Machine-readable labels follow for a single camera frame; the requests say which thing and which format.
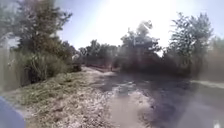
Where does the row of trees and bushes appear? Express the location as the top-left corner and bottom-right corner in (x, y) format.
(71, 12), (224, 83)

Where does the grey dirt path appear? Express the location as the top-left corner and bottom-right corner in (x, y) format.
(31, 65), (224, 128)

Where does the dry grass verge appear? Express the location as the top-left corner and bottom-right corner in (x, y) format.
(1, 70), (101, 128)

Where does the tall green tree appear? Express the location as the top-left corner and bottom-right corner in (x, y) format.
(0, 0), (83, 89)

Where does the pale side path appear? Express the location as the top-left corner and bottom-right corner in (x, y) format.
(189, 79), (224, 90)

